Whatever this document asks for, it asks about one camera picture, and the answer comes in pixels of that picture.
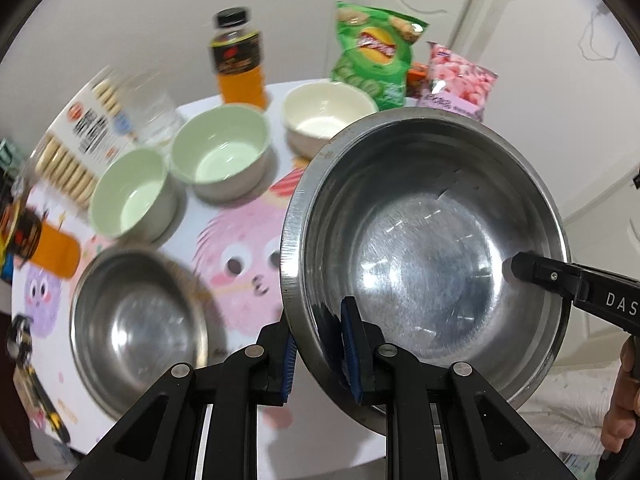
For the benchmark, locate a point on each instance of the black wristwatch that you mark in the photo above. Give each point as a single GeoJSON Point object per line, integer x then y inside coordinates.
{"type": "Point", "coordinates": [30, 365]}

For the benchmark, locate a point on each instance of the orange drink bottle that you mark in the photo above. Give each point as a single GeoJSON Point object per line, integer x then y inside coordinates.
{"type": "Point", "coordinates": [240, 70]}
{"type": "Point", "coordinates": [50, 250]}

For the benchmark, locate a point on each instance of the pink snack bag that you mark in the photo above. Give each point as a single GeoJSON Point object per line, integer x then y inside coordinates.
{"type": "Point", "coordinates": [455, 85]}

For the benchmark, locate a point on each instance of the large stainless steel bowl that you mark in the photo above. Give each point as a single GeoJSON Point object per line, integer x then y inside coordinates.
{"type": "Point", "coordinates": [425, 240]}

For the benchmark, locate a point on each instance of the white bedding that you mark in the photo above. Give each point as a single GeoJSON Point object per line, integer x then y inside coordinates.
{"type": "Point", "coordinates": [570, 410]}

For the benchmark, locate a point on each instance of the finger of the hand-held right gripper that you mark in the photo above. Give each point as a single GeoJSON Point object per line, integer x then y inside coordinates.
{"type": "Point", "coordinates": [575, 285]}

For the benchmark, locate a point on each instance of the white door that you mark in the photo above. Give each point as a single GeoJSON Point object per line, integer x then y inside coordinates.
{"type": "Point", "coordinates": [550, 70]}

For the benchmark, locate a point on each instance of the white ribbed bowl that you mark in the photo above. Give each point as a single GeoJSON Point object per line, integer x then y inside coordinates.
{"type": "Point", "coordinates": [325, 115]}

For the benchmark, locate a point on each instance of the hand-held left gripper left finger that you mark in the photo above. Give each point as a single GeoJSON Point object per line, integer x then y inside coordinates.
{"type": "Point", "coordinates": [286, 370]}

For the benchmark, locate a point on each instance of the cartoon printed tablecloth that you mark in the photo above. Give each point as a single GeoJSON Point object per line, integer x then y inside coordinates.
{"type": "Point", "coordinates": [240, 240]}

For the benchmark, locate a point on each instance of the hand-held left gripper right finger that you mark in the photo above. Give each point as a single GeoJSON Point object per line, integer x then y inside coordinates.
{"type": "Point", "coordinates": [351, 350]}

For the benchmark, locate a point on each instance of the clear cookie package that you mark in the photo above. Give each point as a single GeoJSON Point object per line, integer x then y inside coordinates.
{"type": "Point", "coordinates": [85, 135]}

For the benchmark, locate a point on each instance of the person's right hand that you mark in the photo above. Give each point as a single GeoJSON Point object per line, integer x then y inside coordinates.
{"type": "Point", "coordinates": [622, 410]}

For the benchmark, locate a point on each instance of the clear plastic cup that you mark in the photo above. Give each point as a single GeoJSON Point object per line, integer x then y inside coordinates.
{"type": "Point", "coordinates": [155, 115]}

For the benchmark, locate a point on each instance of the green chips bag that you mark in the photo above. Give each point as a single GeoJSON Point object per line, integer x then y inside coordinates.
{"type": "Point", "coordinates": [372, 55]}

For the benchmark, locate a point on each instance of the small orange snack pack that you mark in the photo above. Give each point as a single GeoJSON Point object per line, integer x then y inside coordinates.
{"type": "Point", "coordinates": [415, 80]}

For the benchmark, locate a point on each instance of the light green ribbed bowl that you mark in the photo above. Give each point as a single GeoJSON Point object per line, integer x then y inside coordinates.
{"type": "Point", "coordinates": [131, 205]}
{"type": "Point", "coordinates": [220, 155]}

